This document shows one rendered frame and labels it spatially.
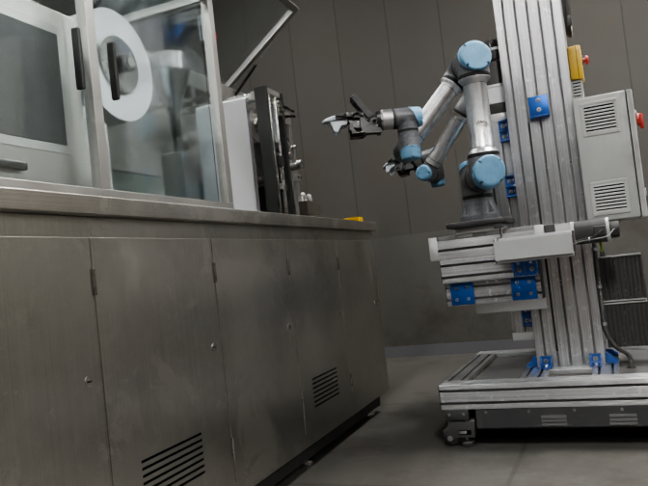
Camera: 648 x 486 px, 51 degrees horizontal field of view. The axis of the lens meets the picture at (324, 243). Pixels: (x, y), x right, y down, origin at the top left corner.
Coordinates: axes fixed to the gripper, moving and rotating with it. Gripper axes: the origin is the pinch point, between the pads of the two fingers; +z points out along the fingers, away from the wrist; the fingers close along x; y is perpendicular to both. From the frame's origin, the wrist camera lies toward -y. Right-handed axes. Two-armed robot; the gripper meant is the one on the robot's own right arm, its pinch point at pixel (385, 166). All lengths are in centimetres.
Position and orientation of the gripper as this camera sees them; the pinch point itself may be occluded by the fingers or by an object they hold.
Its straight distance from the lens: 362.1
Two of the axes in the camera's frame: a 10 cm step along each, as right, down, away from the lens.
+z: -7.5, 1.7, 6.4
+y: -1.3, 9.0, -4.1
